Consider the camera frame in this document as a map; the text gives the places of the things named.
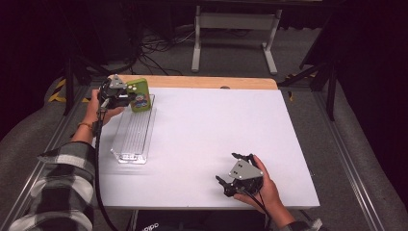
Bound yellow black floor tape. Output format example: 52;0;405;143
47;78;94;104

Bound black tripod stand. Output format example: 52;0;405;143
278;18;338;122
62;54;112;117

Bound clear plastic tray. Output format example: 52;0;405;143
110;93;158;166

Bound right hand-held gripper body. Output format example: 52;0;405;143
224;153;265;197

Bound person's right hand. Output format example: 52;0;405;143
233;155;289;222

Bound hand-held gripper cable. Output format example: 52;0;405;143
239;187;273;231
92;97;121;231

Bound right hand-held gripper cable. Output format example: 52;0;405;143
239;187;273;231

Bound black floor cables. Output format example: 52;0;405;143
136;27;196;77

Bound left hand-held gripper cable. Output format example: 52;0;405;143
92;97;121;231

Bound white table leg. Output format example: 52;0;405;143
129;210;140;231

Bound metal floor rail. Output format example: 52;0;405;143
0;85;92;231
312;90;386;231

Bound white metal stand frame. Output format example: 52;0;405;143
191;4;283;76

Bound black box with white print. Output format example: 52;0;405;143
136;210;268;231

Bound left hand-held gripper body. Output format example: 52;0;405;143
97;74;136;110

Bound green printed box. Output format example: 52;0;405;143
125;77;153;114

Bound person's left hand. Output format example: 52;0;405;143
81;89;125;131

